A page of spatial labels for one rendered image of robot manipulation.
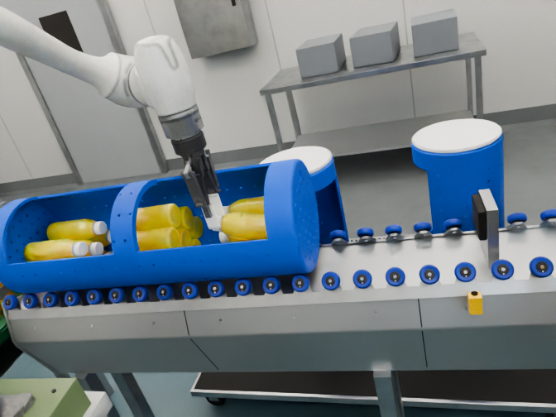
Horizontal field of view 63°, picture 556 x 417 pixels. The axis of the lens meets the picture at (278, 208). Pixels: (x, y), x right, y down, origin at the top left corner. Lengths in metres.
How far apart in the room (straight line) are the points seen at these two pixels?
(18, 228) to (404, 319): 1.11
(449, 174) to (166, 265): 0.91
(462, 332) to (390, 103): 3.44
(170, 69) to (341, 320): 0.69
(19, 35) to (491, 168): 1.30
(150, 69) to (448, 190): 1.00
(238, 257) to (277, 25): 3.50
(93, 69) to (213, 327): 0.69
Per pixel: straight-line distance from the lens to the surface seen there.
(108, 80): 1.10
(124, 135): 5.33
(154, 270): 1.18
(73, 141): 5.75
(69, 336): 1.51
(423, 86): 4.38
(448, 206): 1.60
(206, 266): 1.11
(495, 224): 1.10
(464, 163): 1.53
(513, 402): 1.91
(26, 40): 0.95
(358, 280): 1.09
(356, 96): 4.41
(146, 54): 0.99
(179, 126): 1.01
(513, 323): 1.15
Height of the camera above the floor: 1.62
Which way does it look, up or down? 26 degrees down
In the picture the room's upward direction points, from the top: 15 degrees counter-clockwise
